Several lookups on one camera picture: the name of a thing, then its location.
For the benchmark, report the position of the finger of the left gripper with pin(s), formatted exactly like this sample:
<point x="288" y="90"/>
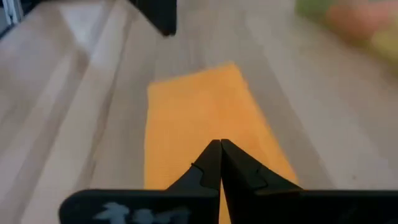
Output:
<point x="158" y="14"/>

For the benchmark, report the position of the yellow plastic bin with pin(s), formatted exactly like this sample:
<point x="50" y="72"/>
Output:
<point x="357" y="21"/>

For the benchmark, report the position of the yellow microfiber towel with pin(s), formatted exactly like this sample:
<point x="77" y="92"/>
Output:
<point x="387" y="43"/>

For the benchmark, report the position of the orange microfiber towel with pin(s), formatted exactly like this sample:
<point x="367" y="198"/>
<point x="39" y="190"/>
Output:
<point x="202" y="118"/>

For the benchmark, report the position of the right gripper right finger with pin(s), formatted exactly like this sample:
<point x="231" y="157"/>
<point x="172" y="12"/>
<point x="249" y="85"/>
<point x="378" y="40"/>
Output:
<point x="248" y="186"/>

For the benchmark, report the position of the pink microfiber towel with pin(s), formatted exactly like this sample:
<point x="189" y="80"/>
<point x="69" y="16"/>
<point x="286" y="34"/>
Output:
<point x="360" y="18"/>

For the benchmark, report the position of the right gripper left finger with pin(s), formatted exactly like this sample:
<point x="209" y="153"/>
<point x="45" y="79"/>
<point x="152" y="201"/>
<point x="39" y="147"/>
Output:
<point x="205" y="180"/>

